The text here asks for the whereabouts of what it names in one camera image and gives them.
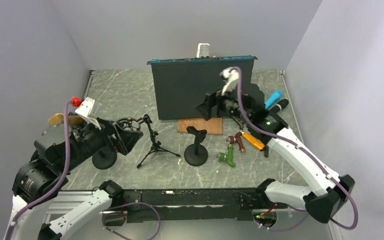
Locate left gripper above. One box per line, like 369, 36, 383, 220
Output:
61, 113, 144, 171

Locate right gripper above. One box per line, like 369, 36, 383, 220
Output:
194, 80, 251, 123

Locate black tripod shock mount stand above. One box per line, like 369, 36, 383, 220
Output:
115, 114, 182, 169

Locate blue handheld microphone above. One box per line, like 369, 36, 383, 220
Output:
264, 90, 283, 110

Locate black condenser microphone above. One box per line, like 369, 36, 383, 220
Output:
268, 98, 289, 114

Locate black round base mic stand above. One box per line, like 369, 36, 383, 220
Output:
184, 126, 209, 167

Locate gold handheld microphone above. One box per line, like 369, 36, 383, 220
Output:
48, 113, 85, 126

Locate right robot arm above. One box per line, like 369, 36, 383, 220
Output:
195, 90, 359, 230

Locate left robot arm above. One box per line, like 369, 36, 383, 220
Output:
5, 118, 143, 240

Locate left round base mic stand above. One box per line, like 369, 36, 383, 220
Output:
92, 147, 118, 170

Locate metal locking pliers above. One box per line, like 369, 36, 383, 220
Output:
230, 114, 247, 130

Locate brown wooden board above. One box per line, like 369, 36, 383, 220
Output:
177, 117, 223, 135

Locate maroon spray nozzle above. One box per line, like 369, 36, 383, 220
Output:
226, 131, 246, 153

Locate dark grey upright panel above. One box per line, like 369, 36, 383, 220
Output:
147, 55, 257, 121

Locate white device behind panel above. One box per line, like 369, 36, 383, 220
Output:
196, 43, 211, 58

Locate orange utility knife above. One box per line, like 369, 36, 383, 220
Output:
241, 131, 266, 151

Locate green spray nozzle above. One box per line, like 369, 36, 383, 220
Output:
216, 145, 236, 168

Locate small black hammer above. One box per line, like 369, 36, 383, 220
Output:
263, 145, 270, 158

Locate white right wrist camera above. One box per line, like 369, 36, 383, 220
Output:
219, 67, 240, 96

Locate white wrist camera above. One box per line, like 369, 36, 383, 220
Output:
75, 97, 102, 130
219, 67, 240, 96

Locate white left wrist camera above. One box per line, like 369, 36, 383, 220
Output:
75, 97, 102, 130

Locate black front rail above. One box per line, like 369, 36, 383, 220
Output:
111, 187, 287, 223

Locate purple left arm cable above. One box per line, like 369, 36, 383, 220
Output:
4, 100, 75, 239

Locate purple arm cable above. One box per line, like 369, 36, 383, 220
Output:
4, 100, 75, 239
231, 66, 359, 233

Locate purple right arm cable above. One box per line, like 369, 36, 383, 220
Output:
231, 66, 359, 233

